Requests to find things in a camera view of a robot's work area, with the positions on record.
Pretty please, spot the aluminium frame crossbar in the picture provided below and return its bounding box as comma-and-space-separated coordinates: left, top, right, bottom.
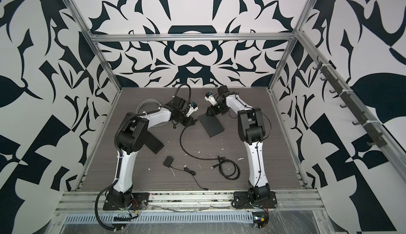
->
90, 33, 294, 43

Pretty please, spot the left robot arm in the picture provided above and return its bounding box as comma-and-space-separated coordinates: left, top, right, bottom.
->
94, 84, 198, 231

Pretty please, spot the wall hook rack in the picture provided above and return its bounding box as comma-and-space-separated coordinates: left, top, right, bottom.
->
314, 56, 388, 148

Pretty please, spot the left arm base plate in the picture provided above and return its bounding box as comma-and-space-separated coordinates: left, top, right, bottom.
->
103, 192, 150, 211

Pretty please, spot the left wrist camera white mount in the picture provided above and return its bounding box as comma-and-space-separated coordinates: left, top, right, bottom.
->
186, 102, 198, 117

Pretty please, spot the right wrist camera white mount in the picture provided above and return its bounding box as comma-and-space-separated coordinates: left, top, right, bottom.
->
205, 91, 217, 106

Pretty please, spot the small black adapter with cable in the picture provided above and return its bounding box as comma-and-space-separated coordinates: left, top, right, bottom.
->
163, 156, 209, 191

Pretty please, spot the grey coiled ethernet cable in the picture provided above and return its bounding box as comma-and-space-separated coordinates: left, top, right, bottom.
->
135, 98, 164, 116

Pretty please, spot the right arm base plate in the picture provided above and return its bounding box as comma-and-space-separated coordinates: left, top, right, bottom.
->
231, 192, 278, 209

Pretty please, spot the front aluminium rail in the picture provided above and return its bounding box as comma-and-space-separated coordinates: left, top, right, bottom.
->
56, 189, 325, 213

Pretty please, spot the black cable with barrel plug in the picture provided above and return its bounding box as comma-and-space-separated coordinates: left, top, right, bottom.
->
179, 119, 241, 181

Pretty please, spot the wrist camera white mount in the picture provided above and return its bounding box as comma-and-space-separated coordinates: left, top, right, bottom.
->
186, 102, 198, 117
205, 91, 217, 106

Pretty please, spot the white slotted cable duct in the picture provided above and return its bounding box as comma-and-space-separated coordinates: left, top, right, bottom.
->
65, 212, 254, 224

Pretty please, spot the black network switch box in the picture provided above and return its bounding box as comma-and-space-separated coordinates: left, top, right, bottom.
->
198, 114, 225, 138

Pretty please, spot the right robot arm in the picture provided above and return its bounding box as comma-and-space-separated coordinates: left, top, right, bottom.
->
199, 86, 271, 206

